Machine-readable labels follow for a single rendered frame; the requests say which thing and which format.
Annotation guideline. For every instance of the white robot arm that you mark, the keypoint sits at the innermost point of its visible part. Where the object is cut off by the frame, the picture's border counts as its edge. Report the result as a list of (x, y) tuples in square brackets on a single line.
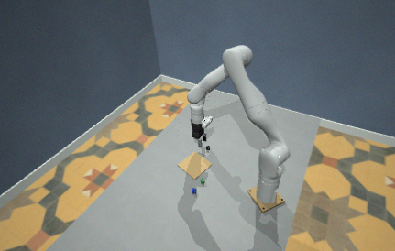
[(235, 61)]

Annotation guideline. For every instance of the tan square mat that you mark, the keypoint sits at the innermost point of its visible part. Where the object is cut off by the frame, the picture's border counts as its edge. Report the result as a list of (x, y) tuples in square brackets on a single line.
[(195, 165)]

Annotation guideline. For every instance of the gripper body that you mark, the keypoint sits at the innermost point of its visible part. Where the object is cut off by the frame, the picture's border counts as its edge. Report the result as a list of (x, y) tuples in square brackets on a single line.
[(199, 123)]

